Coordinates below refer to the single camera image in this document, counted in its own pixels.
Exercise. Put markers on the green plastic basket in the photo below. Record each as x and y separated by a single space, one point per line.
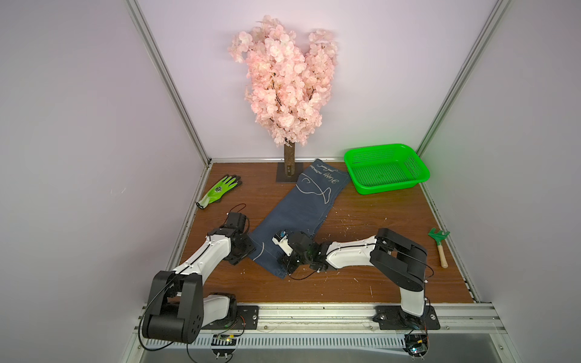
383 168

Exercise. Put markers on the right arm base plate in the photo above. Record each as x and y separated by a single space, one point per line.
391 317

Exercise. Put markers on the aluminium frame corner post left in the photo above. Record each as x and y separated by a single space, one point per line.
139 20

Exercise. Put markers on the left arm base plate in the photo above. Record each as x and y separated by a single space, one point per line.
246 318

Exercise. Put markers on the aluminium frame corner post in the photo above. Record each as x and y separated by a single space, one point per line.
466 69
139 20

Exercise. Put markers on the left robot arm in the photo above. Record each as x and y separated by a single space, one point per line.
177 309

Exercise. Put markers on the blue fish-print pillowcase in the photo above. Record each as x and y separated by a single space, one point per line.
304 209

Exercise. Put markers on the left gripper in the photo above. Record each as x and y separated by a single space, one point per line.
250 246

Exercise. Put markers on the right controller board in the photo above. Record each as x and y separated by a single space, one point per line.
416 345

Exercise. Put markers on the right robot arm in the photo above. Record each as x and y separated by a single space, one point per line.
401 260

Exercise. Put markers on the pink cherry blossom tree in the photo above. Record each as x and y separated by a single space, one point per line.
288 86

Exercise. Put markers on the aluminium front rail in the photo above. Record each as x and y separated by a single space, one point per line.
356 318

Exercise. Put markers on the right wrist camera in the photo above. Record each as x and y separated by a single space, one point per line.
281 240

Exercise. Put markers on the green black work glove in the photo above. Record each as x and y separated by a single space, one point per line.
216 193

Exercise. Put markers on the green toy rake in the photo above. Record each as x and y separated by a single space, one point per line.
439 237

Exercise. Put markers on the aluminium frame corner post right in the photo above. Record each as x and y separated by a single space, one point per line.
466 69

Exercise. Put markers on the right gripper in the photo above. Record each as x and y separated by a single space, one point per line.
293 253

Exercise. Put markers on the controller board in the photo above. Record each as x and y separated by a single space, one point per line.
416 345
223 346

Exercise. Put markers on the left controller board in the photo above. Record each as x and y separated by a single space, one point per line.
223 346

